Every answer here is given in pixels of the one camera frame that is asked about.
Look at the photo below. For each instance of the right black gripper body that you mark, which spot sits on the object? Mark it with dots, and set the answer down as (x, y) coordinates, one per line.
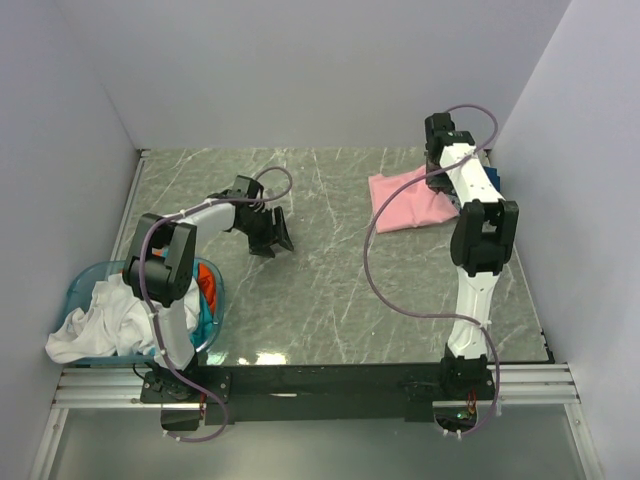
(438, 182)

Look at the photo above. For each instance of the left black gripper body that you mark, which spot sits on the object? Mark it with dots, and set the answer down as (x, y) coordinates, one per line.
(260, 227)

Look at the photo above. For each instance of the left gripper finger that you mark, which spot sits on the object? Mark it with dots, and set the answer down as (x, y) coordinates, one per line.
(281, 232)
(262, 249)

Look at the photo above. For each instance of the pink t shirt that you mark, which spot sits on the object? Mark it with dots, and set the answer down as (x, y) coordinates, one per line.
(417, 206)

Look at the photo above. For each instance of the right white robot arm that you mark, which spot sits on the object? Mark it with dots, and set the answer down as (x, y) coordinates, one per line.
(481, 245)

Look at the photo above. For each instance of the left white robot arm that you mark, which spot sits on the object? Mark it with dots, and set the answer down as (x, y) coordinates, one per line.
(159, 265)

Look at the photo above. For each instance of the orange t shirt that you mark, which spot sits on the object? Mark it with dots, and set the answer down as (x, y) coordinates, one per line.
(207, 284)

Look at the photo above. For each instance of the folded blue printed t shirt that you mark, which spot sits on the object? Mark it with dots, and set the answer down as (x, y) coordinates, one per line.
(493, 176)

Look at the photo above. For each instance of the teal t shirt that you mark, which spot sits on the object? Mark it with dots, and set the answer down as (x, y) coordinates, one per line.
(208, 326)

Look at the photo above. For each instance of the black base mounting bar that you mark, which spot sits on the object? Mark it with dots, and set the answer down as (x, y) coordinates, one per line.
(407, 391)

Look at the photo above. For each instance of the white t shirt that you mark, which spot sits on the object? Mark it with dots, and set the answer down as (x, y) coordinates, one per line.
(118, 322)

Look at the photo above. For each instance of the blue plastic laundry basket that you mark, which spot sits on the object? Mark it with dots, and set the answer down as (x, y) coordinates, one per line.
(79, 295)

